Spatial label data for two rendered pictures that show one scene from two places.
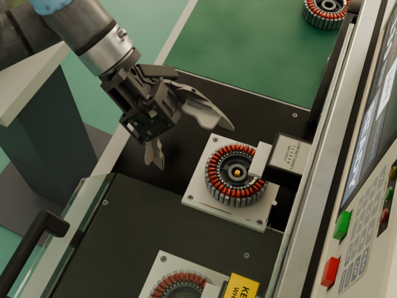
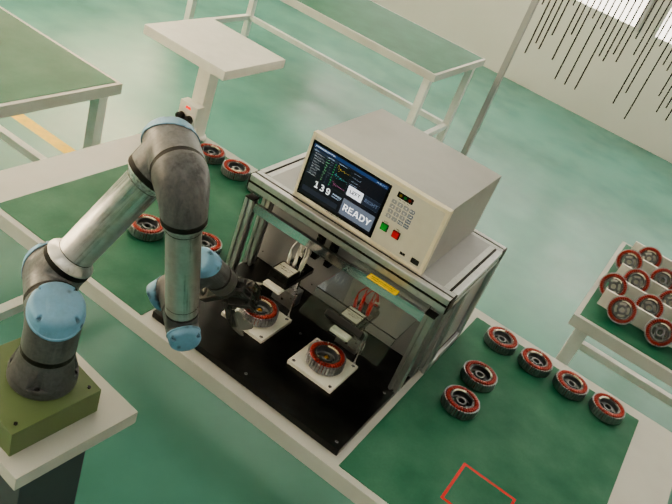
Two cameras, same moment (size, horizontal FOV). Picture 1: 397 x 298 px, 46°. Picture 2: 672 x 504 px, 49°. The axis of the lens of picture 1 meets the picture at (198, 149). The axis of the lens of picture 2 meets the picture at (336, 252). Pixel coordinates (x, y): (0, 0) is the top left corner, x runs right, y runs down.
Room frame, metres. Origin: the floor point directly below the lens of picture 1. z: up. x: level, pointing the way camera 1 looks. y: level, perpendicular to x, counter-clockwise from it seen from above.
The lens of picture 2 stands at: (0.23, 1.63, 2.12)
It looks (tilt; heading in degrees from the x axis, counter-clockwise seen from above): 32 degrees down; 270
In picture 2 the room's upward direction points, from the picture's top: 22 degrees clockwise
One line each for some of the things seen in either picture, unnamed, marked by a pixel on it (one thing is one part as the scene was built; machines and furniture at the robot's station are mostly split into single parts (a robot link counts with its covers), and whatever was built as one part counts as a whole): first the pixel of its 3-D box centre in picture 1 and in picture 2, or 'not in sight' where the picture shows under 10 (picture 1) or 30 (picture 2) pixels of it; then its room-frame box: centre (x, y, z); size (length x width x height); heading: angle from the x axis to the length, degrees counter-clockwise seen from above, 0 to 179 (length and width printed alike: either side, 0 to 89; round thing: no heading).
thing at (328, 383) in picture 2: not in sight; (323, 364); (0.14, 0.02, 0.78); 0.15 x 0.15 x 0.01; 69
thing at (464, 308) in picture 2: not in sight; (458, 313); (-0.20, -0.28, 0.91); 0.28 x 0.03 x 0.32; 69
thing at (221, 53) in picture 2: not in sight; (203, 100); (0.88, -0.89, 0.98); 0.37 x 0.35 x 0.46; 159
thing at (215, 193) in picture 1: (237, 174); (259, 310); (0.36, -0.07, 0.80); 0.11 x 0.11 x 0.04
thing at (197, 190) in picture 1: (236, 180); (257, 317); (0.36, -0.07, 0.78); 0.15 x 0.15 x 0.01; 69
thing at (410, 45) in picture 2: not in sight; (324, 50); (0.85, -3.85, 0.38); 2.10 x 0.90 x 0.75; 159
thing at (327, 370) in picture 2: not in sight; (325, 358); (0.14, 0.02, 0.80); 0.11 x 0.11 x 0.04
